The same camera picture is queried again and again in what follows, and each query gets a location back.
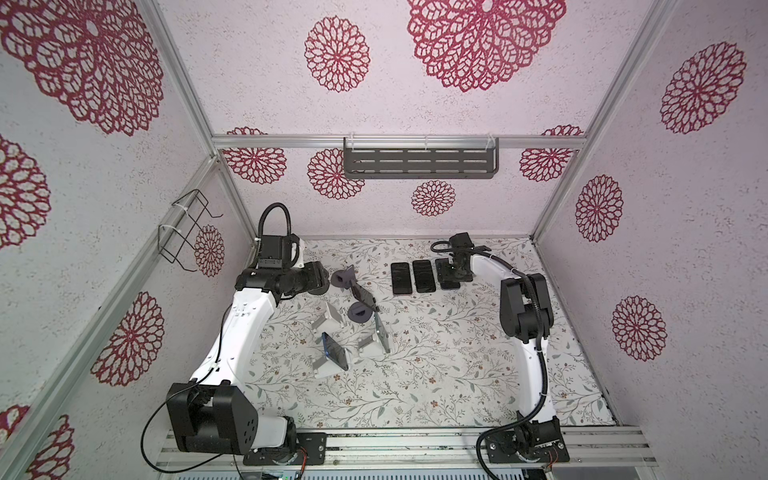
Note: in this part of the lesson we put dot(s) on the white stand front left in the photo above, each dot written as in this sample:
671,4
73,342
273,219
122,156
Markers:
328,366

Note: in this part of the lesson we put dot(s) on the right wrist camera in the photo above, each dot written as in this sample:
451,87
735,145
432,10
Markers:
462,243

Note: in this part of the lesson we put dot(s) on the blue phone front stand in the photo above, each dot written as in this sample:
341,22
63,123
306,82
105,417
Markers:
334,352

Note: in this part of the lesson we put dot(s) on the green phone right stand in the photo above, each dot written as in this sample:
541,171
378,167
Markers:
381,333

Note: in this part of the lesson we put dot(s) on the dark phone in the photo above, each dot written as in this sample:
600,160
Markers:
363,296

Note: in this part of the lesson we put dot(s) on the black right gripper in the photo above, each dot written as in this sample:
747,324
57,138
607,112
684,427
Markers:
463,279

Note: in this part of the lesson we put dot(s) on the silver stand upper left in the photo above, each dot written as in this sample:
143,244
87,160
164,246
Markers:
329,321

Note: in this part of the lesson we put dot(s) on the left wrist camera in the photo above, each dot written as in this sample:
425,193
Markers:
279,252

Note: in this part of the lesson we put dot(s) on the dark round stand back right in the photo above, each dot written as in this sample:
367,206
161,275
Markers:
344,278

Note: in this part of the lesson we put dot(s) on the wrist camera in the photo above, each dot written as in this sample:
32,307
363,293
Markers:
462,243
279,252

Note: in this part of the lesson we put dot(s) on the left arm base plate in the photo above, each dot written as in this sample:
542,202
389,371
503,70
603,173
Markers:
306,449

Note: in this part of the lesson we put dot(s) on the silver white stand right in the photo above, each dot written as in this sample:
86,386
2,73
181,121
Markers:
369,348

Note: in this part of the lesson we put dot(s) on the dark round stand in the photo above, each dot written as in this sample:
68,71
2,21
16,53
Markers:
344,278
360,313

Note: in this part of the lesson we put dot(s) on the dark round stand centre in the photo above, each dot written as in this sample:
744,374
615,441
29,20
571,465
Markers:
360,313

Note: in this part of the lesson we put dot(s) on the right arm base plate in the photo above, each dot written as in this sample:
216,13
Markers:
509,447

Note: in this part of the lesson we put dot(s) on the black phone purple edge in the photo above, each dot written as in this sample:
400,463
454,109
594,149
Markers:
401,278

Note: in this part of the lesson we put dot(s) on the grey slotted wall shelf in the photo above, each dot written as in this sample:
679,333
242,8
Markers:
424,163

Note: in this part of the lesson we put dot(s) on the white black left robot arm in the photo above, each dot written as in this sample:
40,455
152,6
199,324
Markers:
210,413

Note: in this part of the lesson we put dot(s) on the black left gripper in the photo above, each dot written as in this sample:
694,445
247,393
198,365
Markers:
315,277

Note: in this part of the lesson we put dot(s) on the blue edged phone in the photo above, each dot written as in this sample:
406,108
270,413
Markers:
446,275

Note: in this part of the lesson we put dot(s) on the black wire wall rack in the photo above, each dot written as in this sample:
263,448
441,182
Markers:
192,242

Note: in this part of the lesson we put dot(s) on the aluminium front rail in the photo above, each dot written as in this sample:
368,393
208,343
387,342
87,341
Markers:
454,448

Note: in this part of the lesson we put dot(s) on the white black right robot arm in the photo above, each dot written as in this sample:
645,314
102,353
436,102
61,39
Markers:
525,316

